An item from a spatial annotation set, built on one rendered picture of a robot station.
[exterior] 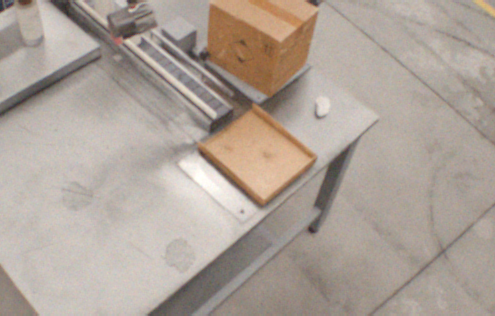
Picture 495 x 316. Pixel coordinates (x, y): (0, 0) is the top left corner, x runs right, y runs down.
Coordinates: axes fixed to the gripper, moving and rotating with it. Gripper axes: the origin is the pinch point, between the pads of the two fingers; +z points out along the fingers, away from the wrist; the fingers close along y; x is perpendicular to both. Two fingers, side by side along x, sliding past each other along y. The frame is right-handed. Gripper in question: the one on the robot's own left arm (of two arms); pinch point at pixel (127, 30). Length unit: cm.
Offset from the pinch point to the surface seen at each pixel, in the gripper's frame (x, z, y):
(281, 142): 55, 0, -32
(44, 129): 14.8, 31.6, 31.2
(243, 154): 52, 2, -18
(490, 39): 90, 84, -272
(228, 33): 13.9, 8.0, -35.8
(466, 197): 143, 38, -143
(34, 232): 41, 10, 52
